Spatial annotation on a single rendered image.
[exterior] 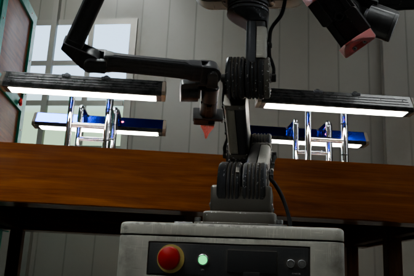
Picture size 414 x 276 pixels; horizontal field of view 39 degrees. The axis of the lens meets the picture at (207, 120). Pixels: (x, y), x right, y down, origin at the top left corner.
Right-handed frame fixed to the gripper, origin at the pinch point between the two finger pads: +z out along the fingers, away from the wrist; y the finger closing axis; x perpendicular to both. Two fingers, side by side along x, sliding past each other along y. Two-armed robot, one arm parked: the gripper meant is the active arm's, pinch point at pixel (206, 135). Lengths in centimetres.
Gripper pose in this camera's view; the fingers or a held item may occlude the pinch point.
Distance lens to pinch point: 203.4
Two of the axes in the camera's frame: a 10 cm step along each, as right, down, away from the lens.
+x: 0.0, 5.7, -8.2
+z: -0.7, 8.2, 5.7
